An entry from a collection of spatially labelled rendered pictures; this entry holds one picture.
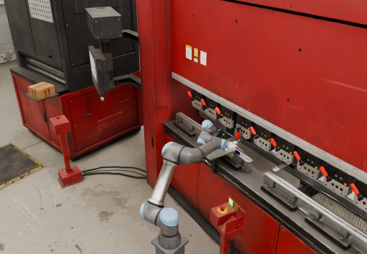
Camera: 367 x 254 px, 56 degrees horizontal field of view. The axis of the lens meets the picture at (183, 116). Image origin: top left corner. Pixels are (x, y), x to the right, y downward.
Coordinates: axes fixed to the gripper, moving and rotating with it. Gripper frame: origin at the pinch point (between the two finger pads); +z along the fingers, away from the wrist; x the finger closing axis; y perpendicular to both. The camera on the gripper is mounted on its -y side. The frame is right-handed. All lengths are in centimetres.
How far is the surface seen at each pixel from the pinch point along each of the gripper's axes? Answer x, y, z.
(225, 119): 4.4, 16.2, -15.4
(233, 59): 0, 50, -54
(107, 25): 104, 17, -98
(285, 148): -58, 20, -19
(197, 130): 43.6, -1.2, 7.9
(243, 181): -30.9, -13.7, 5.6
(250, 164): -23.6, 0.7, 9.7
